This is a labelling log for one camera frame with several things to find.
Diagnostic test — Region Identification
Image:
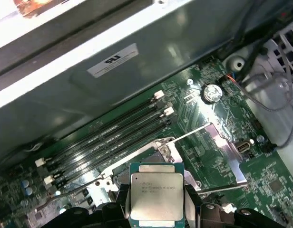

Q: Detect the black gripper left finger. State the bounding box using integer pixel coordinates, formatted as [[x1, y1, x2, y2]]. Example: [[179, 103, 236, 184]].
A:
[[65, 183, 131, 228]]

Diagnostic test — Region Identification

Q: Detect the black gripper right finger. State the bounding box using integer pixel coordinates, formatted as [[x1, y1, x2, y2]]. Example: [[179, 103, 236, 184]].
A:
[[183, 184, 262, 228]]

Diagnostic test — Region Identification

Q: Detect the metal locking lever wire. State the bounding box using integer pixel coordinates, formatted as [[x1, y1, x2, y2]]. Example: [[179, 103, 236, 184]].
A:
[[36, 175, 107, 212]]

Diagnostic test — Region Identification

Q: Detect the silver CPU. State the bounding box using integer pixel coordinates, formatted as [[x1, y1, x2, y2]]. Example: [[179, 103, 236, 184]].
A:
[[127, 161, 185, 228]]

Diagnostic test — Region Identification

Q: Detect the metal CPU socket cover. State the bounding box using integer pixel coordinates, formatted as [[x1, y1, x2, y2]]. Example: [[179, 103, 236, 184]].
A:
[[171, 122, 249, 193]]

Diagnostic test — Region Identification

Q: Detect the CPU socket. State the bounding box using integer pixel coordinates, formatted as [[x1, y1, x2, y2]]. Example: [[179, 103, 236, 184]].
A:
[[98, 136, 202, 228]]

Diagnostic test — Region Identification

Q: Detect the green motherboard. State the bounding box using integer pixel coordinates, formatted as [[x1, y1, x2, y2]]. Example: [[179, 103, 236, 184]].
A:
[[0, 58, 293, 228]]

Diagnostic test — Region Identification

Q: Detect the internal USB port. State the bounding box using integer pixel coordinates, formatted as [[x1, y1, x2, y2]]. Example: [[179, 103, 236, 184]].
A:
[[235, 141, 251, 152]]

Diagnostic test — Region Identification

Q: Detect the silver metal drive cage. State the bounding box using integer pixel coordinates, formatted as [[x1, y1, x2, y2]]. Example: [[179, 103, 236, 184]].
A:
[[222, 21, 293, 150]]

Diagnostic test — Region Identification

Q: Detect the silver coin cell battery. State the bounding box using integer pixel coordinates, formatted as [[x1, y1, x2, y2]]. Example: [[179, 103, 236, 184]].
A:
[[202, 83, 224, 103]]

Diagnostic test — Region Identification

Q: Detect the black PC case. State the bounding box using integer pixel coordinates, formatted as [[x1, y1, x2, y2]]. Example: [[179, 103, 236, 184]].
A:
[[0, 0, 293, 228]]

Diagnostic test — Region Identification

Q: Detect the white case label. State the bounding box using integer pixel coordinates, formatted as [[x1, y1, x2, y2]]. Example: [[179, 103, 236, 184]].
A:
[[87, 42, 139, 78]]

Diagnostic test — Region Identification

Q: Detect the black cable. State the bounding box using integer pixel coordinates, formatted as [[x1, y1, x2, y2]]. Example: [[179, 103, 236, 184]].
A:
[[217, 0, 268, 81]]

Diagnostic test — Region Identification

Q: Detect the brown base plate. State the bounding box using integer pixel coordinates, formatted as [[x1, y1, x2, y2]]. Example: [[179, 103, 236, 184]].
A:
[[14, 0, 75, 18]]

